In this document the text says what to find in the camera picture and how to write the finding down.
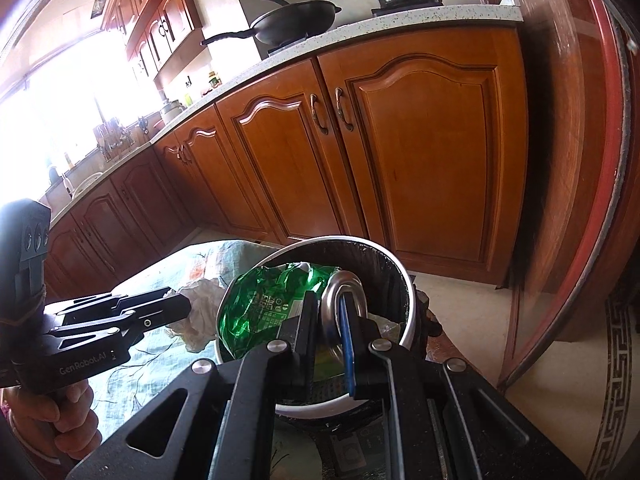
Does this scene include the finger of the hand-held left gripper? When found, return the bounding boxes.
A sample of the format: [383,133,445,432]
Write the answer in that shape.
[52,294,193,352]
[46,287,176,323]

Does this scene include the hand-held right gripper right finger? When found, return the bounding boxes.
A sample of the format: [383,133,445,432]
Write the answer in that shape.
[337,295,586,480]

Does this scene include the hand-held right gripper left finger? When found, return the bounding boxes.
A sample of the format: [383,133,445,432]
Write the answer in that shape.
[65,294,321,480]

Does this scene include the crushed green can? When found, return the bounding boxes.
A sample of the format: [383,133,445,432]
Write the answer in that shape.
[218,262,371,361]

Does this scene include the white trash bin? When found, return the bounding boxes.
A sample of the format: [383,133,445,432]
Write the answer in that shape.
[215,237,417,418]

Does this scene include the person's left hand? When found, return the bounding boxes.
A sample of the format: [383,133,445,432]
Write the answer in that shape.
[2,380,101,463]

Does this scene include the white crumpled paper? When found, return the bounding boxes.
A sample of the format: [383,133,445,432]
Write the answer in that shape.
[170,277,231,353]

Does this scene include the floral teal tablecloth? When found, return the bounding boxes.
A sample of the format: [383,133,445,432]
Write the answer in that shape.
[45,240,281,480]

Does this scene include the utensil rack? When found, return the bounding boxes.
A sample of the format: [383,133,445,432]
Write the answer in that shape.
[92,117,136,161]

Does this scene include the kitchen window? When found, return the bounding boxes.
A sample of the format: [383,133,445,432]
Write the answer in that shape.
[0,30,166,201]

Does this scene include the wooden base cabinets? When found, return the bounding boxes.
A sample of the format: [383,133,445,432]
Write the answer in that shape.
[47,25,531,286]

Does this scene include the black wok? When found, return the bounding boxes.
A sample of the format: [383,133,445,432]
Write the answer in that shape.
[201,0,343,48]

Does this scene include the speckled kitchen countertop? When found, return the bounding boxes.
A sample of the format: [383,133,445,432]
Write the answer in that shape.
[47,0,525,226]

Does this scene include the wooden wall cabinets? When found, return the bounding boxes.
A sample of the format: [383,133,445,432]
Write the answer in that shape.
[102,0,201,81]

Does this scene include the glass door with red frame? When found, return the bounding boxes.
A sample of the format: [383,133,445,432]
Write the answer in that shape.
[495,0,640,391]

